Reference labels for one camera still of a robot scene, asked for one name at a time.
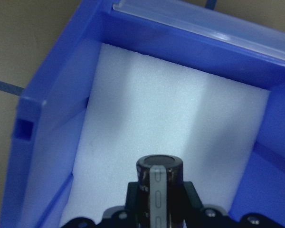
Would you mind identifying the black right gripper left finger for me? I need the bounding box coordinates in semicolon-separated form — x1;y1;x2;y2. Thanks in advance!
102;182;143;228

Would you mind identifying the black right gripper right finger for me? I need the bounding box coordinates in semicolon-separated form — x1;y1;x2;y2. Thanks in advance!
182;181;228;228

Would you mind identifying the black cylindrical capacitor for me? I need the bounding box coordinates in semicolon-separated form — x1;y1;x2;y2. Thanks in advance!
136;154;184;228

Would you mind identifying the white foam pad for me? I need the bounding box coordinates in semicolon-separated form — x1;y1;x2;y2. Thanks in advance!
60;44;269;225

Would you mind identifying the blue plastic bin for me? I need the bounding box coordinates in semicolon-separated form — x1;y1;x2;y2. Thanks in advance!
0;0;285;228

